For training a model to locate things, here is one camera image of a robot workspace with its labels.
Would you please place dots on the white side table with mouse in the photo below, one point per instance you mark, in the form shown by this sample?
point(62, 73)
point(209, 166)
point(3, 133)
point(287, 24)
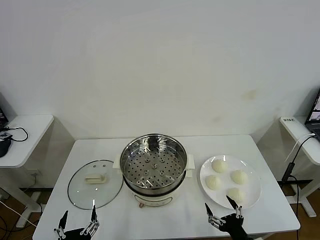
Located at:
point(30, 130)

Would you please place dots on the steel steamer pot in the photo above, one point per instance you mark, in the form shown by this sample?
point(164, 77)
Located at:
point(155, 200)

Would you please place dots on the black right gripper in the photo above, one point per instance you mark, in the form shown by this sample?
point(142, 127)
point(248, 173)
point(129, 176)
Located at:
point(235, 225)

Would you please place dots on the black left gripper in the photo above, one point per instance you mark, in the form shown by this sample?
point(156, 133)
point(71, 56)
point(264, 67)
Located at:
point(77, 235)

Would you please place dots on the black laptop beside mouse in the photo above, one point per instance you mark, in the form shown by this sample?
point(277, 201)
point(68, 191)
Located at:
point(2, 117)

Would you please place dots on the small printed table label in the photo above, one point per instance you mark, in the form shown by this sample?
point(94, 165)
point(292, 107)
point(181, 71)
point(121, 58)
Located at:
point(289, 119)

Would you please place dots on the stainless steel steamer basket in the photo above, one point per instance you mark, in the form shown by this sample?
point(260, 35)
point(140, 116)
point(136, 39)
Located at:
point(155, 172)

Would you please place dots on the small black white device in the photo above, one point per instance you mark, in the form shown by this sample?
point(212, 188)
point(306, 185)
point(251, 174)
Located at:
point(5, 135)

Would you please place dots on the black computer mouse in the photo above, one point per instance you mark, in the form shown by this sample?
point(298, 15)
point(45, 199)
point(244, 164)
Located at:
point(3, 148)

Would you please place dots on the round glass pot lid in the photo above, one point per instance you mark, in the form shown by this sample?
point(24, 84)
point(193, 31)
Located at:
point(105, 195)

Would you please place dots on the black metal floor bar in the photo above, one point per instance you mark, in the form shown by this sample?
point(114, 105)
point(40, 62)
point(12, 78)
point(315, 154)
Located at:
point(300, 182)

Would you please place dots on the white steamed baozi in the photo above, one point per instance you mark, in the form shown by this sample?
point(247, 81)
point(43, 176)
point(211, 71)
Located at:
point(213, 181)
point(237, 193)
point(220, 165)
point(239, 176)

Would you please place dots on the white round plate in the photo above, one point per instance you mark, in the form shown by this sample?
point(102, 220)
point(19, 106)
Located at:
point(225, 200)

